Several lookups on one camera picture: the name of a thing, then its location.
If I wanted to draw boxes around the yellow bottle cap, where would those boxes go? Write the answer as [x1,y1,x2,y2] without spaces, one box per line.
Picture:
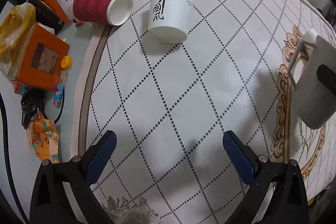
[61,55,72,71]

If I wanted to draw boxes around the floral patterned tablecloth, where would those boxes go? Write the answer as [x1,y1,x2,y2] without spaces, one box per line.
[77,0,335,223]

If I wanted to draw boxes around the orange gift box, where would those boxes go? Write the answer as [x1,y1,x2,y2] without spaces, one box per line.
[13,24,70,90]

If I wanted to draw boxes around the grey mug with handle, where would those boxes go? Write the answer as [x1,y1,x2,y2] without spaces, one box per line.
[287,35,335,130]

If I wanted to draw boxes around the red ribbed paper cup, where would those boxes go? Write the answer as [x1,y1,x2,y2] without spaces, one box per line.
[72,0,133,26]

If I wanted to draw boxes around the white cup with calligraphy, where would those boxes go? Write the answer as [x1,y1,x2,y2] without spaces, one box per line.
[148,0,194,44]

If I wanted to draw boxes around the small blue lighter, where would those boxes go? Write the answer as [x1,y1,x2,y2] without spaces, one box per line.
[53,84,64,107]

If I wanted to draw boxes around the black cable bundle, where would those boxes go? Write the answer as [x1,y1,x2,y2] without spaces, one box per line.
[20,87,65,131]

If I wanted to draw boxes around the black thermos bottle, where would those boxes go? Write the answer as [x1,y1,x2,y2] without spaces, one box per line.
[8,0,66,35]

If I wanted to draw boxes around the yellow plastic bag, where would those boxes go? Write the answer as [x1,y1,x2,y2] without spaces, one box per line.
[1,3,36,60]

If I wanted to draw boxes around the orange patterned packet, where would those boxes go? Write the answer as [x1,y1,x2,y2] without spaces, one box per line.
[26,110,59,163]

